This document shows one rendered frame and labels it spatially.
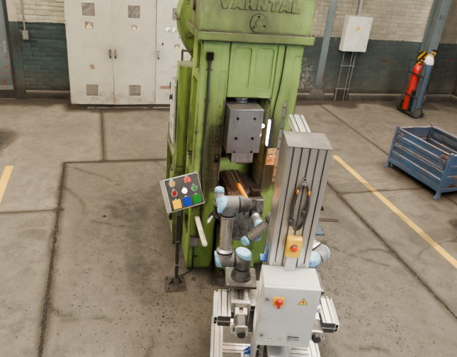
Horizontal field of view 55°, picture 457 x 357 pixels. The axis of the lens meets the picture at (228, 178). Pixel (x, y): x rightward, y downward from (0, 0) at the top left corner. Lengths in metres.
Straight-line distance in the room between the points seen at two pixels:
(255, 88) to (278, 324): 2.01
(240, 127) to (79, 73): 5.53
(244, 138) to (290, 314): 1.69
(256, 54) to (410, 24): 8.12
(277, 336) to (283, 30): 2.35
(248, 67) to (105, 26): 5.22
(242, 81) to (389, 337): 2.62
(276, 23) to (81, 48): 5.57
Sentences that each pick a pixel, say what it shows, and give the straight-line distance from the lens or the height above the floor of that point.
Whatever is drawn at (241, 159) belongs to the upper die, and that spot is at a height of 1.31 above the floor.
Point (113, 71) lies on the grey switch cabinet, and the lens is 8.90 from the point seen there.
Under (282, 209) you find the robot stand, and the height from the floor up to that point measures 1.64.
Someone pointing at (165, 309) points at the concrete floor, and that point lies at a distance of 4.24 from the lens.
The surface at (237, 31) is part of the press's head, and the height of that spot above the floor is 2.38.
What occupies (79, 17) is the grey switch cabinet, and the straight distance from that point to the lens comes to 8.74.
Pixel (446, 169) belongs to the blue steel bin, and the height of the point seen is 0.48.
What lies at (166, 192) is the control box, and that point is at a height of 1.11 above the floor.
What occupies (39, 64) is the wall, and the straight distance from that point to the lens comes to 9.61.
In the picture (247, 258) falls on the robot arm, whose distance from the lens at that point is 3.18.
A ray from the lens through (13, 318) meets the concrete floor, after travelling 4.36.
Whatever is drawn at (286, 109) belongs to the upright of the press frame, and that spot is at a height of 1.72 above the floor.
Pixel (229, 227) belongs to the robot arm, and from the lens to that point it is 3.05.
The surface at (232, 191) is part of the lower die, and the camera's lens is 4.08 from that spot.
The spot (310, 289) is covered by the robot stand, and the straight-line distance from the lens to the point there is 2.70.
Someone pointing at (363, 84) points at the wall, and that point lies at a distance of 11.41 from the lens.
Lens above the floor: 2.92
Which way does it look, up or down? 27 degrees down
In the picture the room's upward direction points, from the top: 6 degrees clockwise
